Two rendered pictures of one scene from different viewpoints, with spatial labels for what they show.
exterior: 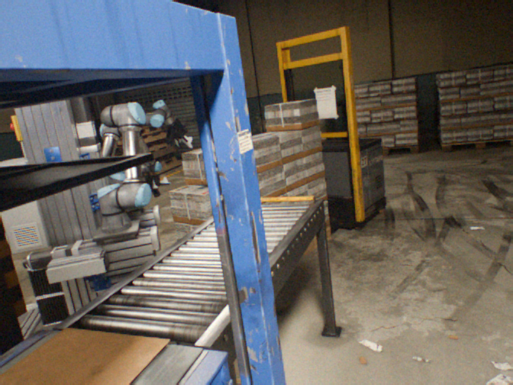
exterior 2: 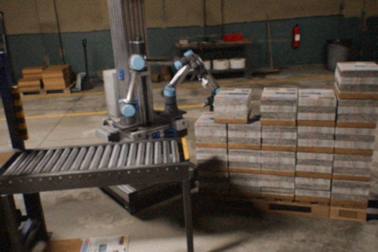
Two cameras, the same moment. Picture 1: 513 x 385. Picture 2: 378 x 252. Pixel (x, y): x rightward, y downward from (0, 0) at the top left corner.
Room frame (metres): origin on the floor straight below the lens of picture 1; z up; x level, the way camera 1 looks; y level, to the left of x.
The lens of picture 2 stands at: (1.13, -2.46, 1.84)
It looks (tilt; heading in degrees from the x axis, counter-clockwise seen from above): 18 degrees down; 64
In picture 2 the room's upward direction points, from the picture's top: 3 degrees counter-clockwise
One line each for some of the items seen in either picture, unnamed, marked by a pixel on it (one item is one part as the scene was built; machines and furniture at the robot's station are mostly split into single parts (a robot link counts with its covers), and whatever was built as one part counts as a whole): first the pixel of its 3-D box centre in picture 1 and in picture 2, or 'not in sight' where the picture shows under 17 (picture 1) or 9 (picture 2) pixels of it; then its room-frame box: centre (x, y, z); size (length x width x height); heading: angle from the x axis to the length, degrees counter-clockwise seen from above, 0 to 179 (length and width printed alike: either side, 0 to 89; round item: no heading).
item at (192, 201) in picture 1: (250, 223); (262, 161); (3.13, 0.09, 0.42); 1.17 x 0.39 x 0.83; 138
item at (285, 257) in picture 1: (284, 260); (91, 178); (1.56, -0.07, 0.74); 1.34 x 0.05 x 0.12; 157
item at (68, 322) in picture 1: (178, 257); (102, 151); (1.75, 0.39, 0.74); 1.34 x 0.05 x 0.12; 157
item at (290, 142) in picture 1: (274, 147); (315, 107); (3.45, -0.20, 0.95); 0.38 x 0.29 x 0.23; 47
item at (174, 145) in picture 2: (271, 209); (175, 153); (2.19, -0.07, 0.77); 0.47 x 0.05 x 0.05; 67
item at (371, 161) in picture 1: (343, 179); not in sight; (4.26, -0.94, 0.40); 0.69 x 0.55 x 0.80; 48
